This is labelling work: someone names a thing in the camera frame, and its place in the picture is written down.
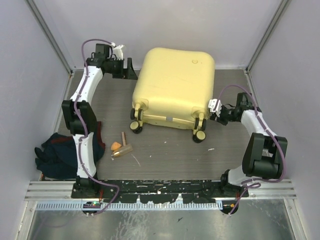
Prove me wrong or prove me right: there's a brown lipstick tube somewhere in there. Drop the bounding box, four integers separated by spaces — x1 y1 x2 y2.
121 131 127 146

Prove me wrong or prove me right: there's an orange makeup sponge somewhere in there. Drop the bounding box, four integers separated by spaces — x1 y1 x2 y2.
110 141 122 152

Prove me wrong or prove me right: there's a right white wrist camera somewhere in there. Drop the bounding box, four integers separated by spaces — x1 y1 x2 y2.
208 98 222 117

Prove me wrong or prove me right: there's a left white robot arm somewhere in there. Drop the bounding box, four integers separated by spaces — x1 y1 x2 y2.
61 39 138 198

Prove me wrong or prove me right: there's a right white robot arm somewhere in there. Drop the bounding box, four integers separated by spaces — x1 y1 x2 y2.
208 92 288 197

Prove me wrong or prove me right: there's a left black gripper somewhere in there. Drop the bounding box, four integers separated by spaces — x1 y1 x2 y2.
106 57 139 80

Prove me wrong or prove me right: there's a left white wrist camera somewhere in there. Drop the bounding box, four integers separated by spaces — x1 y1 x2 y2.
111 42 126 60

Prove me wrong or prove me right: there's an amber perfume bottle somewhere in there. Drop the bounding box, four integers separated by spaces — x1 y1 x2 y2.
111 144 133 158

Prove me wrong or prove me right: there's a dark navy maroon garment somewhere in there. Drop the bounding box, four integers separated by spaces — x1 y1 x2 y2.
34 121 106 180

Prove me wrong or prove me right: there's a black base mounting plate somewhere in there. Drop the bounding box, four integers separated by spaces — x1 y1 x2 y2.
71 179 245 204

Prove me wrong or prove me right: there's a yellow hard-shell suitcase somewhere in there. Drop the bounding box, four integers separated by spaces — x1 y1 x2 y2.
129 47 215 143

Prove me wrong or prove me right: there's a grey slotted cable duct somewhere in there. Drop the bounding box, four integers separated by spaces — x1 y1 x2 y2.
35 200 223 211

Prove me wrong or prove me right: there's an aluminium rail frame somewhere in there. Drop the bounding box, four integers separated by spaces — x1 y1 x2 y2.
23 181 298 202

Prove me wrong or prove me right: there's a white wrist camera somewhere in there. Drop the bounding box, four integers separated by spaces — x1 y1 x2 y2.
111 42 126 60
208 98 222 117

